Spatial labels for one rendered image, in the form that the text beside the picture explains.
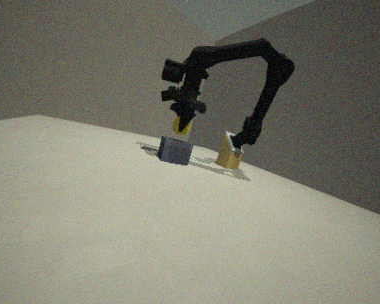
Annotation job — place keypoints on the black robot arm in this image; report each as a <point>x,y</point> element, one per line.
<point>280,68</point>

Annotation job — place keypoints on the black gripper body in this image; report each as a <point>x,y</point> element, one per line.
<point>190,102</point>

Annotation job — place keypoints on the gold coin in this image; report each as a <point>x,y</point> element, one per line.
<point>175,127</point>

